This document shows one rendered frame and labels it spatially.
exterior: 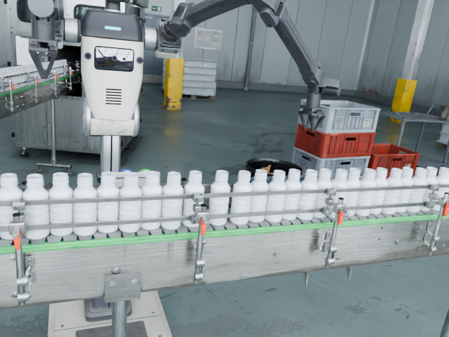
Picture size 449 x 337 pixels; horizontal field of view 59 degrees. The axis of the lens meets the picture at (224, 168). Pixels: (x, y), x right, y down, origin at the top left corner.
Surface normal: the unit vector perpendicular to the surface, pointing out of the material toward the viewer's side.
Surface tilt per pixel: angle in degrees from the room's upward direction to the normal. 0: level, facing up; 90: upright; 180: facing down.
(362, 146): 90
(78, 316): 0
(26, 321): 0
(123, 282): 90
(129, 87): 90
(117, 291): 90
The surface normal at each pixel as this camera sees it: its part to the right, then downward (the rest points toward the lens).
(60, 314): 0.11, -0.95
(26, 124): 0.04, 0.31
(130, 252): 0.35, 0.32
